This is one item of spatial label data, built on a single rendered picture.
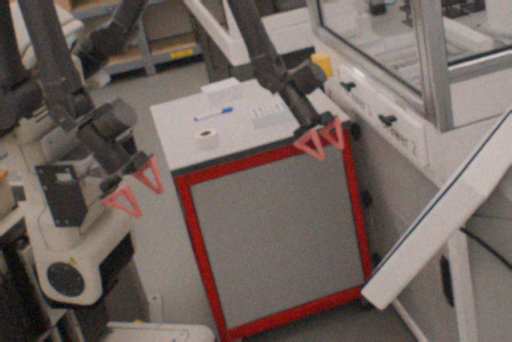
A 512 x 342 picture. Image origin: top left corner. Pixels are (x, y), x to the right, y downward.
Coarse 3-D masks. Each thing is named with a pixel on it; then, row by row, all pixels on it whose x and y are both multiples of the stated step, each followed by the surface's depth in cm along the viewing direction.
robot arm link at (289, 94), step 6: (288, 84) 190; (294, 84) 191; (282, 90) 190; (288, 90) 190; (294, 90) 190; (300, 90) 189; (282, 96) 191; (288, 96) 190; (294, 96) 190; (300, 96) 190; (306, 96) 192; (288, 102) 190; (294, 102) 190; (288, 108) 192
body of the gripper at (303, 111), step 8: (296, 104) 189; (304, 104) 190; (312, 104) 191; (296, 112) 190; (304, 112) 189; (312, 112) 190; (296, 120) 191; (304, 120) 189; (312, 120) 188; (312, 128) 191
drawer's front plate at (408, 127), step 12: (384, 96) 209; (384, 108) 207; (396, 108) 200; (408, 120) 191; (384, 132) 213; (408, 132) 193; (420, 132) 187; (408, 144) 196; (420, 144) 188; (420, 156) 190
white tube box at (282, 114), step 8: (272, 104) 255; (280, 104) 254; (256, 112) 251; (264, 112) 249; (272, 112) 248; (280, 112) 248; (288, 112) 249; (256, 120) 247; (264, 120) 248; (272, 120) 248; (280, 120) 249; (288, 120) 250; (256, 128) 248
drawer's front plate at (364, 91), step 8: (344, 64) 239; (344, 72) 236; (352, 72) 231; (344, 80) 238; (352, 80) 229; (360, 80) 223; (352, 88) 232; (360, 88) 224; (368, 88) 217; (344, 96) 243; (360, 96) 226; (368, 96) 218; (352, 104) 237; (360, 104) 228; (368, 112) 223; (376, 112) 217; (376, 120) 218
